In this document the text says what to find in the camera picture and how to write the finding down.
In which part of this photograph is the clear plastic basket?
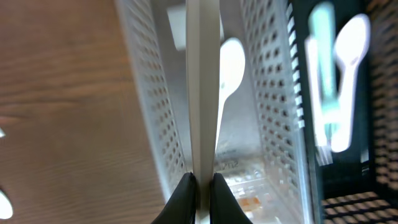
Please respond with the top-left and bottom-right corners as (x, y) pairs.
(116, 0), (315, 223)

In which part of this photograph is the white fork group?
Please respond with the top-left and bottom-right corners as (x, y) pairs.
(304, 35), (333, 166)

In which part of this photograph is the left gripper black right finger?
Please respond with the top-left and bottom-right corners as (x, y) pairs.
(210, 173), (252, 224)

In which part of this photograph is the white spoon group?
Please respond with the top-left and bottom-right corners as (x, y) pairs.
(331, 14), (371, 152)

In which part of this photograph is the black plastic basket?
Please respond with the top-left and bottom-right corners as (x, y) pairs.
(288, 1), (397, 223)

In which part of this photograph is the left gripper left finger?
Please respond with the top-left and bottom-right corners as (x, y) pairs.
(151, 172), (197, 224)

